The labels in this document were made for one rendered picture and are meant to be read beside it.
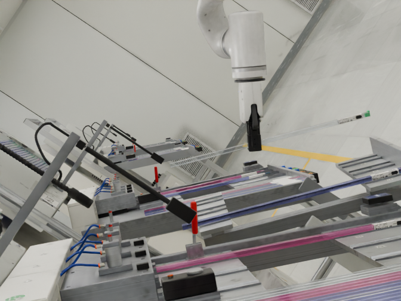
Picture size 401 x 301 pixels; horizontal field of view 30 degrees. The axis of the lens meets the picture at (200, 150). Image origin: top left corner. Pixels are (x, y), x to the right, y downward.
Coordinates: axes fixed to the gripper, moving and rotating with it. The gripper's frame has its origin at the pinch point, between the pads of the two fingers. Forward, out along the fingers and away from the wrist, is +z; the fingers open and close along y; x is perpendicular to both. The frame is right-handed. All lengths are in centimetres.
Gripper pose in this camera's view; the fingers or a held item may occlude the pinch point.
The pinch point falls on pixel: (253, 142)
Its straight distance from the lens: 183.9
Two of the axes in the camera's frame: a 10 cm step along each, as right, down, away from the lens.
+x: 10.0, -0.8, 0.3
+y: 0.4, 1.3, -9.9
